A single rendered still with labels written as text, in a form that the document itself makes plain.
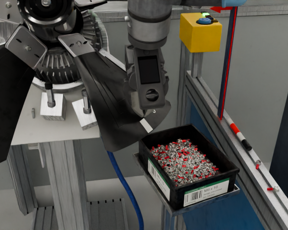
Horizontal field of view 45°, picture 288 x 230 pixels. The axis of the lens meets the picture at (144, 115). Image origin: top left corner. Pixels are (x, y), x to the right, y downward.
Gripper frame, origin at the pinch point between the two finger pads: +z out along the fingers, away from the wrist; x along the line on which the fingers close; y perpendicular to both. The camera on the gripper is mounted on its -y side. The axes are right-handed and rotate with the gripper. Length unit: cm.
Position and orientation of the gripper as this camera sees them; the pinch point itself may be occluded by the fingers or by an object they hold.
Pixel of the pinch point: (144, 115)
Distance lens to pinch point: 75.7
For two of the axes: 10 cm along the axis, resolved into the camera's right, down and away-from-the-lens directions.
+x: -9.9, 0.8, -1.4
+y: -1.5, -7.4, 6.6
